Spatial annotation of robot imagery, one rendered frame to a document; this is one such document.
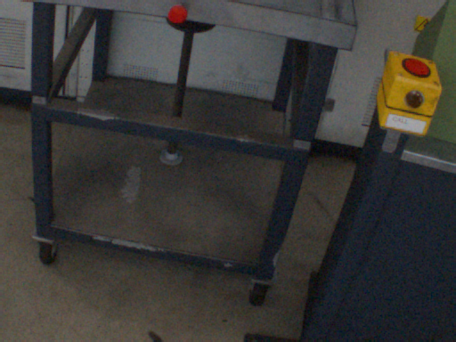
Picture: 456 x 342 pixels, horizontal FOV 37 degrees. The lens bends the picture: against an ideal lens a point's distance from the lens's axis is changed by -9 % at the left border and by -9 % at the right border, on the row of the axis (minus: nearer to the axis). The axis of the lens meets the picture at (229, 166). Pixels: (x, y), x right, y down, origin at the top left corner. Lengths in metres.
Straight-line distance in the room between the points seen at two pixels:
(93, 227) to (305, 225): 0.64
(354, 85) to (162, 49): 0.57
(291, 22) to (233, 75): 0.90
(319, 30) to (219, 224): 0.67
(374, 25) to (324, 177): 0.52
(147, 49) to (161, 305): 0.77
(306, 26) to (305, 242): 0.89
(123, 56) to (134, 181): 0.47
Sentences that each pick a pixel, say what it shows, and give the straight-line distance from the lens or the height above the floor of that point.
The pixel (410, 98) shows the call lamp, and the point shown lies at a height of 0.87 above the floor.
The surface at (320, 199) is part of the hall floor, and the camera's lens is 2.16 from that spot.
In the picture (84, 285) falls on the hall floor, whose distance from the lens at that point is 1.84.
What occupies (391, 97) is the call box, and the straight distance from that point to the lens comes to 1.08.
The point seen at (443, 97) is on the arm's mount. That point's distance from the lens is 1.19.
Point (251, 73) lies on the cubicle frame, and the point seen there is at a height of 0.25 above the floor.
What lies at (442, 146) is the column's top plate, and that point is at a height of 0.75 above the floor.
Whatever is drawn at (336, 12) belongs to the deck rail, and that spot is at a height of 0.85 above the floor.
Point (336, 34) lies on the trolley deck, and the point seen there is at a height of 0.82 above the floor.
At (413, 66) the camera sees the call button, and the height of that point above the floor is 0.91.
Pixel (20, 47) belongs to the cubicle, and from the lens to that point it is 2.25.
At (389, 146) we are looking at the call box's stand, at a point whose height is 0.76.
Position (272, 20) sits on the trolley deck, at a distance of 1.27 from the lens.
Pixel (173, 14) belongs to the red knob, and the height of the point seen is 0.82.
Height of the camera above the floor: 1.44
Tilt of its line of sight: 41 degrees down
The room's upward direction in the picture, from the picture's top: 11 degrees clockwise
